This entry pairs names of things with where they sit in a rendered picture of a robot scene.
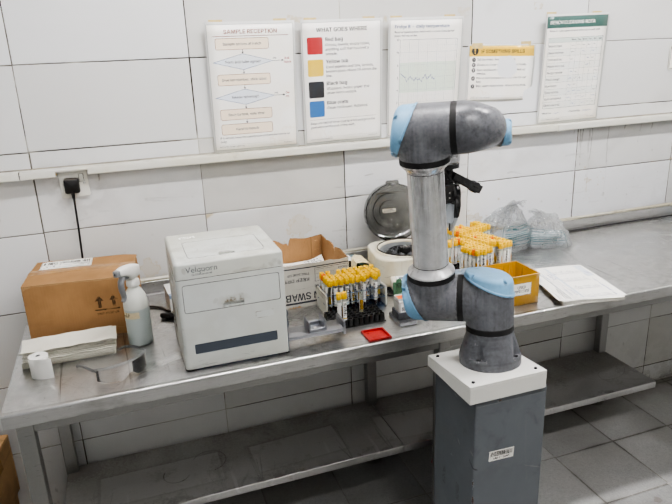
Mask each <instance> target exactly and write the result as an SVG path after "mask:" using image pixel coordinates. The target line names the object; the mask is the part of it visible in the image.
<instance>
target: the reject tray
mask: <svg viewBox="0 0 672 504"><path fill-rule="evenodd" d="M361 334H362V335H363V336H364V337H365V338H366V339H367V340H368V341H369V342H370V343H371V342H376V341H381V340H386V339H391V338H392V336H391V335H390V334H389V333H388V332H387V331H386V330H385V329H384V328H383V327H378V328H373V329H368V330H362V331H361Z"/></svg>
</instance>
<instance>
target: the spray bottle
mask: <svg viewBox="0 0 672 504"><path fill-rule="evenodd" d="M112 273H113V277H114V278H119V279H118V289H119V292H120V295H121V298H122V300H121V302H123V308H124V315H125V321H126V327H127V334H128V340H129V344H130V345H136V346H145V345H148V344H150V343H151V342H152V341H153V339H154V337H153V329H152V322H151V315H150V308H149V301H148V298H147V295H146V293H145V292H144V291H143V289H142V288H141V287H140V286H139V285H140V281H139V278H137V276H138V275H139V274H140V267H139V264H126V265H123V266H121V267H119V268H118V269H116V270H115V271H113V272H112ZM125 280H126V286H127V287H128V288H127V290H126V291H125V287H124V281H125Z"/></svg>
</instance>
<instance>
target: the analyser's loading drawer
mask: <svg viewBox="0 0 672 504"><path fill-rule="evenodd" d="M303 317H304V325H301V326H296V327H290V328H288V334H289V341H294V340H299V339H305V338H310V337H315V336H321V335H326V334H331V333H337V332H342V333H343V334H346V323H345V320H344V319H343V318H342V317H341V316H340V315H339V314H338V313H336V319H334V320H329V321H327V320H326V319H325V318H324V317H323V316H322V314H321V313H319V319H318V320H312V321H308V320H307V318H306V317H305V316H303ZM314 327H316V328H315V329H314Z"/></svg>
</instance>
